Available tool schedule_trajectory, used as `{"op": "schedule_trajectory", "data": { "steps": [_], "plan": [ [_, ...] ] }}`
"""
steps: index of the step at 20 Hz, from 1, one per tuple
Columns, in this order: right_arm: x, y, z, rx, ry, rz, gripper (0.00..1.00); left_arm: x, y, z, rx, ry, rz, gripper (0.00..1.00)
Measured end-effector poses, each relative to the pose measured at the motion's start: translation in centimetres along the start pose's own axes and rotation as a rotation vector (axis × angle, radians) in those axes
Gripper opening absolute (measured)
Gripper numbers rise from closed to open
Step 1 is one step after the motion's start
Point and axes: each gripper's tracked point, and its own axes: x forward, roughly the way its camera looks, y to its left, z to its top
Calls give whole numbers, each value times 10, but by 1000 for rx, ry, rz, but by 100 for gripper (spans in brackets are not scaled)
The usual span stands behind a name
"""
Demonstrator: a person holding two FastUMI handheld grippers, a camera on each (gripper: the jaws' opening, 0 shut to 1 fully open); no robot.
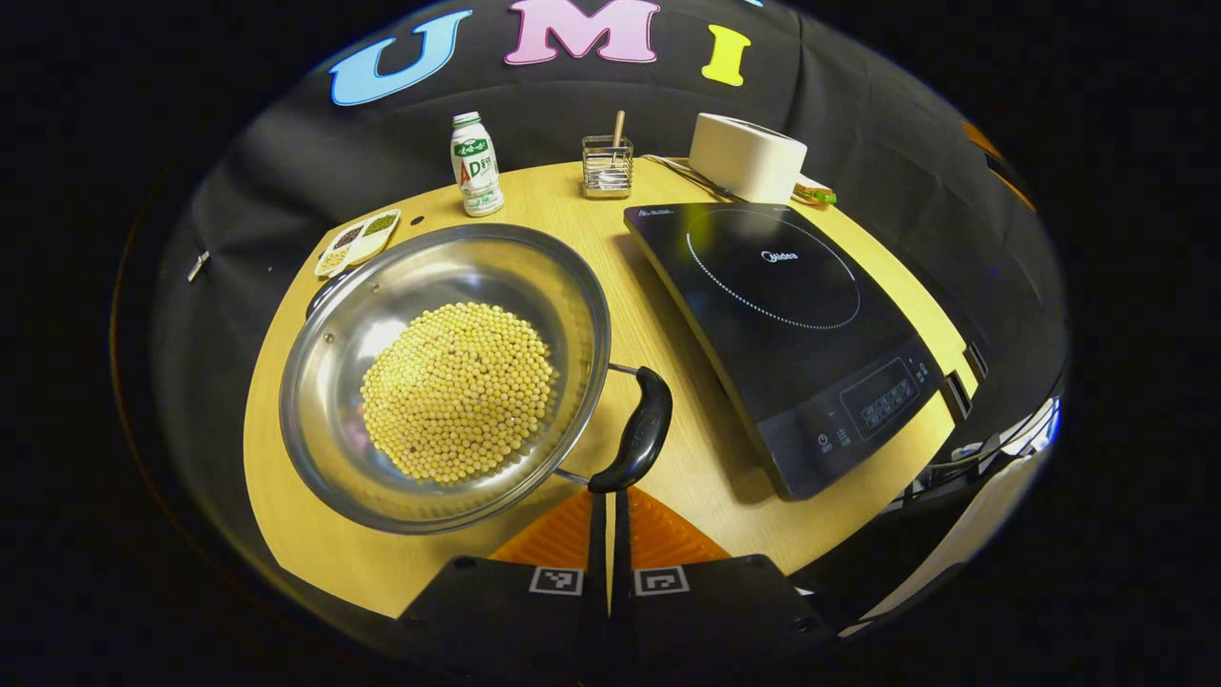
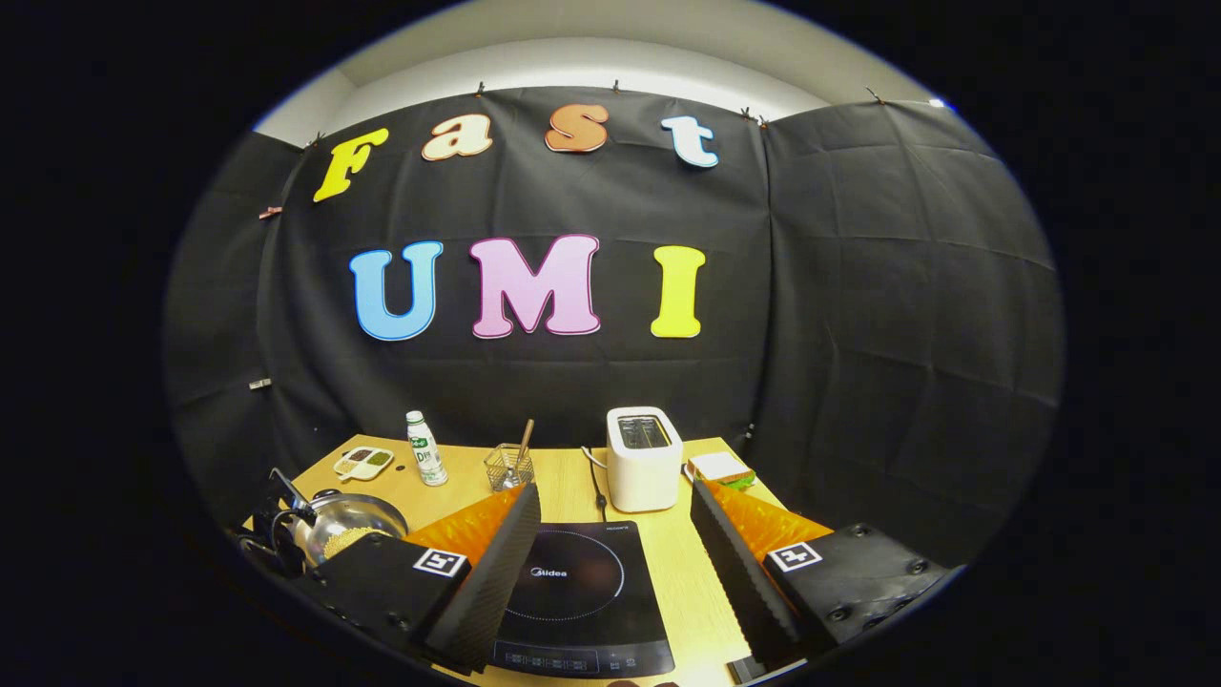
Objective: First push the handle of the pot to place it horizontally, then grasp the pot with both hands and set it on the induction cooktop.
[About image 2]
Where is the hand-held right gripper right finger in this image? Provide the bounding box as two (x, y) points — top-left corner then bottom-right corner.
(690, 477), (953, 669)

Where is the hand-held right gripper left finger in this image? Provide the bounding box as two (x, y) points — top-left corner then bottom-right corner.
(310, 482), (542, 676)

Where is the stainless steel pot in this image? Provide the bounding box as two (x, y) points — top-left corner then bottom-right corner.
(272, 489), (409, 573)

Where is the black induction cooktop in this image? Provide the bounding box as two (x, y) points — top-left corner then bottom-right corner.
(491, 520), (676, 679)

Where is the white divided bean tray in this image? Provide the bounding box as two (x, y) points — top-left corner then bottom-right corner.
(333, 447), (395, 481)

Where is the sandwich with lettuce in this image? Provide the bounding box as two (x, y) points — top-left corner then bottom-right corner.
(689, 452), (756, 489)

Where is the white bottle with green label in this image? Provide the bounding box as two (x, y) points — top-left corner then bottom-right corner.
(406, 410), (448, 488)

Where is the white toaster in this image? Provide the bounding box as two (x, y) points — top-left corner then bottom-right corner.
(607, 406), (684, 513)

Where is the metal wire utensil basket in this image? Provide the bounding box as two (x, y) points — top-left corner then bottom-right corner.
(484, 443), (535, 492)

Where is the black power cable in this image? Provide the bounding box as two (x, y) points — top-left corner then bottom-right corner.
(582, 447), (609, 522)

